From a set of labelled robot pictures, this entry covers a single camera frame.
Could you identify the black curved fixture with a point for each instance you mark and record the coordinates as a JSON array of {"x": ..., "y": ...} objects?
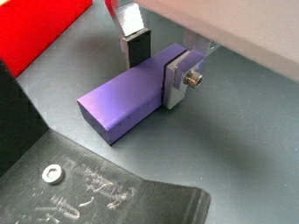
[{"x": 57, "y": 183}]

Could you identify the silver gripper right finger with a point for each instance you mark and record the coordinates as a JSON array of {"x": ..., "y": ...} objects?
[{"x": 182, "y": 71}]

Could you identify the red peg board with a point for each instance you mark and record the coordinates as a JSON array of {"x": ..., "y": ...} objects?
[{"x": 30, "y": 23}]

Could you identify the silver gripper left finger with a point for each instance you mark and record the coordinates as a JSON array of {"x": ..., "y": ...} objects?
[{"x": 134, "y": 36}]

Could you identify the purple rectangular block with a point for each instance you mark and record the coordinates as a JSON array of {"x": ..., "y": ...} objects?
[{"x": 120, "y": 103}]

